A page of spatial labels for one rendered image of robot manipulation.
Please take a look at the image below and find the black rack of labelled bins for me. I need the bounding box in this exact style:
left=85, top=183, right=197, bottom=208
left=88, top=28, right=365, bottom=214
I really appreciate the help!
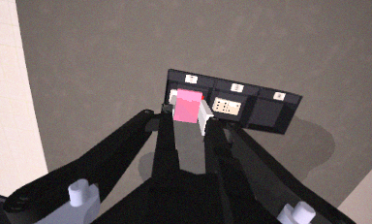
left=164, top=69, right=303, bottom=135

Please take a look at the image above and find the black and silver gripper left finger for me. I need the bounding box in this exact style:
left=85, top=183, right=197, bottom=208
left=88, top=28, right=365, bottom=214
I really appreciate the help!
left=3, top=95, right=188, bottom=224

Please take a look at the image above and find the red and white eraser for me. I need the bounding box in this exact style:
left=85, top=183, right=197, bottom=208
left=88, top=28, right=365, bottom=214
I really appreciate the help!
left=170, top=89, right=177, bottom=100

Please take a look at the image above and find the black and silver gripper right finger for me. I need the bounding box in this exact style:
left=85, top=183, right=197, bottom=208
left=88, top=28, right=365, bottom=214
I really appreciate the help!
left=198, top=100, right=356, bottom=224

